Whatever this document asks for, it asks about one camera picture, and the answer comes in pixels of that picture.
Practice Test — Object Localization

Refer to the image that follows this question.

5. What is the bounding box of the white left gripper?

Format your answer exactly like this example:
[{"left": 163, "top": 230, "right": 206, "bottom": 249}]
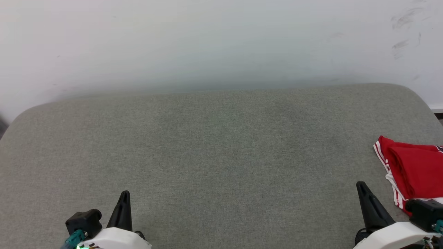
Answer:
[{"left": 77, "top": 190, "right": 152, "bottom": 249}]

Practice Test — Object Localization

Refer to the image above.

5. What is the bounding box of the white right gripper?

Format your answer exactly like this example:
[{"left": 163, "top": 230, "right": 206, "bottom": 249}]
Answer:
[{"left": 353, "top": 181, "right": 443, "bottom": 249}]

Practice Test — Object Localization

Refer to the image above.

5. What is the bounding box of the red basketball jersey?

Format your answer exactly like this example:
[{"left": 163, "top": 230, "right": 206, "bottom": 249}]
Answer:
[{"left": 373, "top": 135, "right": 443, "bottom": 217}]

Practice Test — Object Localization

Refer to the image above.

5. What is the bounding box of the grey fabric sofa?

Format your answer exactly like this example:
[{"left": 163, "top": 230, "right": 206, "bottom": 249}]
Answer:
[{"left": 0, "top": 83, "right": 443, "bottom": 249}]

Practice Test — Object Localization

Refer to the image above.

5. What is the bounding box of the teal left cable plug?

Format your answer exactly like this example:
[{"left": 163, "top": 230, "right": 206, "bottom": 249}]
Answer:
[{"left": 62, "top": 229, "right": 86, "bottom": 249}]

